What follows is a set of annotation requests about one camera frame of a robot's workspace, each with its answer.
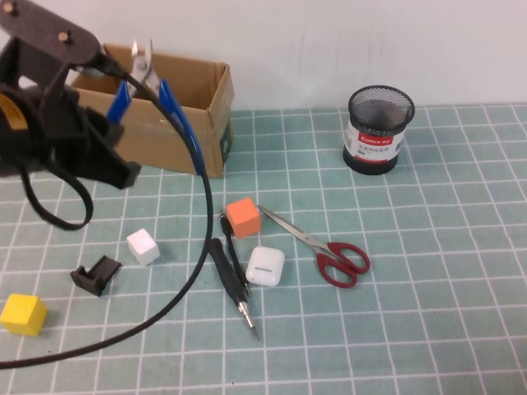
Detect black plastic bracket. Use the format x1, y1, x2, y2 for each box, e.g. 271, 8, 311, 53
69, 254, 123, 298

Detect brown cardboard box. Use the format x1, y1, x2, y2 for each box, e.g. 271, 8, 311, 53
69, 43, 236, 179

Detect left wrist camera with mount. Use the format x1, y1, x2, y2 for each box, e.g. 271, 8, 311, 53
0, 0, 106, 124

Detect black left camera cable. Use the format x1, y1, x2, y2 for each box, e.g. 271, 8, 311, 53
0, 55, 214, 369

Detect red-handled scissors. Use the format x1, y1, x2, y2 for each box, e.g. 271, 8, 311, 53
257, 204, 371, 289

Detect thin black pen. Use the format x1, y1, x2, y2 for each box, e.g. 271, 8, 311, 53
220, 211, 252, 297

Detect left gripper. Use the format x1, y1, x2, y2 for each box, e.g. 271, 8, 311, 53
26, 91, 142, 189

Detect yellow foam cube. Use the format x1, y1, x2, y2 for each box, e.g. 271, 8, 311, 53
0, 293, 49, 337

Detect black precision screwdriver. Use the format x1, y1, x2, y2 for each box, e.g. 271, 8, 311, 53
205, 237, 262, 342

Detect thin black left gripper cable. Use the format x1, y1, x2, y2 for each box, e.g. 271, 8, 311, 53
18, 162, 95, 232

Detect white foam cube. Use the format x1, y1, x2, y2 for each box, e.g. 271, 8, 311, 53
126, 228, 161, 267

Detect white earbuds case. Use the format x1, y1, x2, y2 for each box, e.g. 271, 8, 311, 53
245, 245, 286, 287

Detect black mesh pen holder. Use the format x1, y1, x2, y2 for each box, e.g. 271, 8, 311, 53
342, 85, 416, 177

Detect blue-handled pliers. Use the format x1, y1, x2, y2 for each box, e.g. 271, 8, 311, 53
105, 39, 205, 177

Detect orange foam cube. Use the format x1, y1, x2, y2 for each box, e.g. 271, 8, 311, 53
225, 197, 262, 239

